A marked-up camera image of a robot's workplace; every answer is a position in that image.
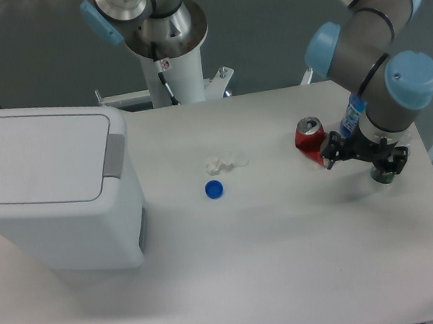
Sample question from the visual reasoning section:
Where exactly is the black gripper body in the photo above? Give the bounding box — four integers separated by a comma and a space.
345, 129, 403, 161

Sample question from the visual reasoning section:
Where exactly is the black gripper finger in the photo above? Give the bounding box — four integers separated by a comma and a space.
320, 131, 351, 170
375, 146, 409, 175

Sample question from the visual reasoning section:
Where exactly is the white push-top trash can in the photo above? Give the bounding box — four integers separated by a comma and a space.
0, 106, 145, 270

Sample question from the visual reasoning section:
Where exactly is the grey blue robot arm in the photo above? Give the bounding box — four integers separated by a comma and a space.
80, 0, 433, 183

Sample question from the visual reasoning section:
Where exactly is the crushed red soda can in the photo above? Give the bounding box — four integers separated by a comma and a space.
295, 116, 329, 169

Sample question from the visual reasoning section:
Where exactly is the clear green label bottle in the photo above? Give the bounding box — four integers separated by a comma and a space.
370, 130, 412, 184

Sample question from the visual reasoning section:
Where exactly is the blue label plastic bottle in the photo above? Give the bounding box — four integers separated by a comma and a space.
340, 93, 367, 138

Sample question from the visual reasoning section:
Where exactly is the translucent white bottle cap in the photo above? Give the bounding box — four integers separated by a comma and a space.
233, 153, 250, 168

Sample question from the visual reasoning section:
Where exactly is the crumpled white paper scrap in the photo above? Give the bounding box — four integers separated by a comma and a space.
205, 155, 236, 176

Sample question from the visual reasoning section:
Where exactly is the blue bottle cap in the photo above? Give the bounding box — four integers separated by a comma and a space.
204, 179, 224, 200

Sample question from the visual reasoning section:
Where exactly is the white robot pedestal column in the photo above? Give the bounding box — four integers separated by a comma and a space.
139, 48, 205, 109

